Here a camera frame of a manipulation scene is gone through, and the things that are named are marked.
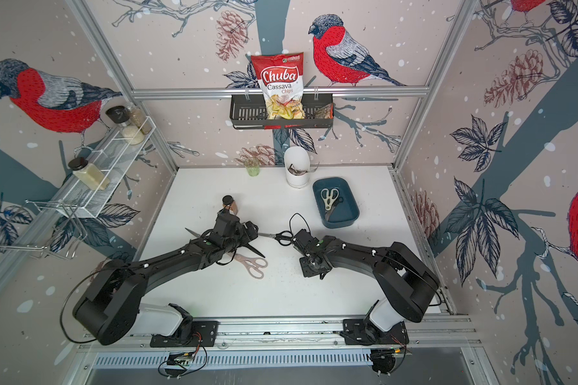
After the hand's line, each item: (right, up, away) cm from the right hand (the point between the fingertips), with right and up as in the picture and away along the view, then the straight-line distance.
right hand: (311, 267), depth 88 cm
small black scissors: (+9, +19, +15) cm, 26 cm away
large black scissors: (-24, +7, +4) cm, 25 cm away
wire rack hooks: (-73, +12, -20) cm, 77 cm away
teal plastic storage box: (+17, +19, +18) cm, 31 cm away
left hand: (-21, +15, +1) cm, 26 cm away
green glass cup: (-27, +40, +30) cm, 57 cm away
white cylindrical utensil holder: (-5, +41, +22) cm, 47 cm away
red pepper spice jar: (-33, +24, +9) cm, 42 cm away
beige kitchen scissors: (+10, +26, +19) cm, 33 cm away
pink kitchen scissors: (-22, +1, 0) cm, 22 cm away
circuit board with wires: (-41, -23, -17) cm, 50 cm away
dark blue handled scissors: (-47, +11, +9) cm, 49 cm away
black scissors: (-10, +10, +7) cm, 16 cm away
